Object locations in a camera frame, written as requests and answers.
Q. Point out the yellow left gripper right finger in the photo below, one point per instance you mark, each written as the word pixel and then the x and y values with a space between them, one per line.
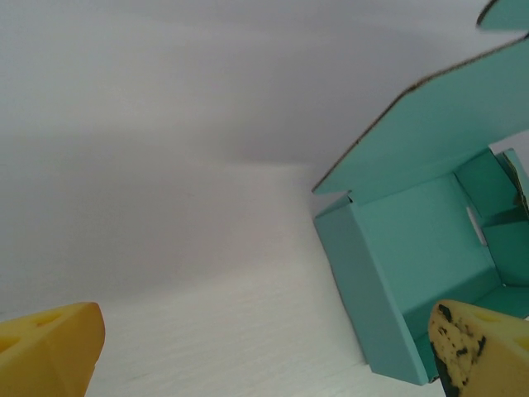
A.
pixel 492 364

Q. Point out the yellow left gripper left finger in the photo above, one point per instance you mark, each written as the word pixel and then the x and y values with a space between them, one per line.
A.
pixel 41 355

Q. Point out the teal paper box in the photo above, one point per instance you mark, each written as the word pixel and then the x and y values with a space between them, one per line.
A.
pixel 413 231

